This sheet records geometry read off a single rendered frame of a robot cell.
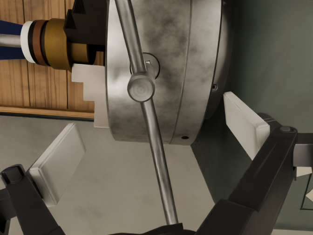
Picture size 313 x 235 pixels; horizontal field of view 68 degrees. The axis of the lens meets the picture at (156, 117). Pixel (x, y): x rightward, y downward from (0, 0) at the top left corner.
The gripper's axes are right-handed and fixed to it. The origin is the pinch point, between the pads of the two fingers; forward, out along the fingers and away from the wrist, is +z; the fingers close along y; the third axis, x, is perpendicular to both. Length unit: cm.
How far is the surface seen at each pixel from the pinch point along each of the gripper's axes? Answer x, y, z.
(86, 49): 6.4, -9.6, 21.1
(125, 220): -124, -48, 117
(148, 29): 7.4, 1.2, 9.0
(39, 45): 8.4, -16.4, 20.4
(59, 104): -7, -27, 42
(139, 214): -122, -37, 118
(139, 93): 3.2, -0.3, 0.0
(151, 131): -0.9, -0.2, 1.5
